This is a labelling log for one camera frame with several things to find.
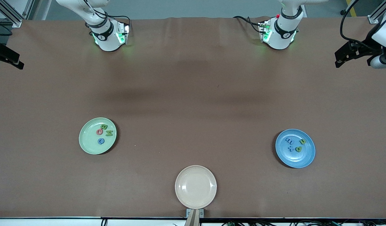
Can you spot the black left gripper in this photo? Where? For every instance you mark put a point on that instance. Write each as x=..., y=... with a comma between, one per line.
x=364, y=49

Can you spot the blue letter m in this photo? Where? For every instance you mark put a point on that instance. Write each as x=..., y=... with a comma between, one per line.
x=289, y=140

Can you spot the blue letter x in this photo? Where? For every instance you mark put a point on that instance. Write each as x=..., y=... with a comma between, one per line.
x=291, y=148

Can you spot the red letter Q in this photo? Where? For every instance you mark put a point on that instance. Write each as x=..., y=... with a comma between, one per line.
x=99, y=130

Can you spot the green letter B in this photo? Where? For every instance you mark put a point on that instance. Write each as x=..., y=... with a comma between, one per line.
x=104, y=127

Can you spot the blue letter C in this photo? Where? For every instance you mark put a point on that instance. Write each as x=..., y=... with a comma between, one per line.
x=100, y=139

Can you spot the green letter N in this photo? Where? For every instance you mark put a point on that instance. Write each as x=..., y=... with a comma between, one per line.
x=109, y=133

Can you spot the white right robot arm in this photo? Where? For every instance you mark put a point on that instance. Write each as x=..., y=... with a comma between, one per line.
x=106, y=40

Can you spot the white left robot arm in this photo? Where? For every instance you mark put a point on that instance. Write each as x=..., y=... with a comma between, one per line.
x=279, y=40

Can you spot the light green plate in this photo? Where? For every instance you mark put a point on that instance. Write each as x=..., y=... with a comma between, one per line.
x=89, y=141

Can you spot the blue plate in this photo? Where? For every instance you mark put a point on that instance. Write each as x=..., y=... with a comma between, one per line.
x=295, y=158

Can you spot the brown table cloth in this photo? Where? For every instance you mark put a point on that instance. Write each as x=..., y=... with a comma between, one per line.
x=192, y=78

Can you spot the black table edge strip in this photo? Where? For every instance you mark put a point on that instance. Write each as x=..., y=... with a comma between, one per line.
x=54, y=217

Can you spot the beige plate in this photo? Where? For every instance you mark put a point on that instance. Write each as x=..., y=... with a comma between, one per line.
x=195, y=187

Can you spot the slanted aluminium frame profile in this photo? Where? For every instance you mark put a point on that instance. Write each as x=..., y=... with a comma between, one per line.
x=13, y=21
x=373, y=18

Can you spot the upright aluminium frame profile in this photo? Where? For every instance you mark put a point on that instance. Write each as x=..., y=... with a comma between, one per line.
x=28, y=9

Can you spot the metal base connector bracket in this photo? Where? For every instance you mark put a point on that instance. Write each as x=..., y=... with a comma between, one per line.
x=125, y=34
x=263, y=31

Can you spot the grey metal clamp bracket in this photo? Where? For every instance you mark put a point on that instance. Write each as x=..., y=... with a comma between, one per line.
x=201, y=213

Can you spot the beige camera pole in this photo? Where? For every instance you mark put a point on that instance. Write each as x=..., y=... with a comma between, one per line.
x=192, y=220

